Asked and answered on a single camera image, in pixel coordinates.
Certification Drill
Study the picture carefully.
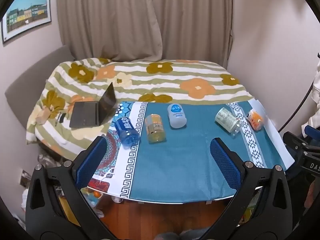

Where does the framed wall poster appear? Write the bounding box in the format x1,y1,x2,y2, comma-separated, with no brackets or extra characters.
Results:
1,0,52,44

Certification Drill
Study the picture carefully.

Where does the clear green-label plastic cup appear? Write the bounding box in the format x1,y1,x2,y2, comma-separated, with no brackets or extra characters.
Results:
215,107,244,137

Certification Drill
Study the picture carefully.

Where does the white cloth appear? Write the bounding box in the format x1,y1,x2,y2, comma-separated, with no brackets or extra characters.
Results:
301,59,320,133

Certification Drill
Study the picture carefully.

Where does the black laptop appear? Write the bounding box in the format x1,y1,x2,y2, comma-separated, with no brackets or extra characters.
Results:
69,82,117,128

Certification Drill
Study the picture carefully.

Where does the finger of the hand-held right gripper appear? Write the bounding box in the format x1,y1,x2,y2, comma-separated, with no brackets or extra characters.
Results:
304,125,320,139

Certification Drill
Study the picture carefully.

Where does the blue plastic bottle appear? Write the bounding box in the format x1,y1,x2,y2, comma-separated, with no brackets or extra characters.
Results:
114,117,141,146

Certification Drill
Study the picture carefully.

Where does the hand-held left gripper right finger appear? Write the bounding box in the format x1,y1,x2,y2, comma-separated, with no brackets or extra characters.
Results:
199,137,293,240

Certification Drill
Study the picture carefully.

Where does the yellow box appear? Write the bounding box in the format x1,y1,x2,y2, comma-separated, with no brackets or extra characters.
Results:
58,196,81,227

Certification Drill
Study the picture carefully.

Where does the clear plastic bag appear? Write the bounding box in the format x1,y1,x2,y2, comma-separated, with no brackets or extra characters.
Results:
37,152,66,168

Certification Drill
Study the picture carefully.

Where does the beige curtain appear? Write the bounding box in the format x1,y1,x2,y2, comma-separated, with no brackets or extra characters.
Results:
55,0,235,67

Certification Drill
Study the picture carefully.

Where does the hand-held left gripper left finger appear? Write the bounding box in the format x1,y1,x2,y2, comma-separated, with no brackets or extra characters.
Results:
25,135,118,240

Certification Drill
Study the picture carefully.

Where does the white bottle blue label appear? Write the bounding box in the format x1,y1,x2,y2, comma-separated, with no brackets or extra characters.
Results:
167,103,187,129

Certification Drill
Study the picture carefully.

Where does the orange snack packet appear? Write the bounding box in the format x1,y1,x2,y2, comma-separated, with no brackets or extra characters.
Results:
247,108,264,131

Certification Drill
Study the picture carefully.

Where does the floral striped blanket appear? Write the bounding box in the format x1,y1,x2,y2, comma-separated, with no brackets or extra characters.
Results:
26,58,254,161

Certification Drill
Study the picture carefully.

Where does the teal patterned tablecloth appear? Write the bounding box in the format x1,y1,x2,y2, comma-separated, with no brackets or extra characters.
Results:
87,101,295,203

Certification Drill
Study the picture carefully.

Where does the grey sofa backrest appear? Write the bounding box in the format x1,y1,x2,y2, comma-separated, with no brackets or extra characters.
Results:
5,45,75,128

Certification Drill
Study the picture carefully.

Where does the yellow tea bottle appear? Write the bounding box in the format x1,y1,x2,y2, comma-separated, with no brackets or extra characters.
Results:
145,114,167,144

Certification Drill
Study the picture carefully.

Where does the black cable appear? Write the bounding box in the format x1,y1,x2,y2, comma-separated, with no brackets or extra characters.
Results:
278,79,316,132

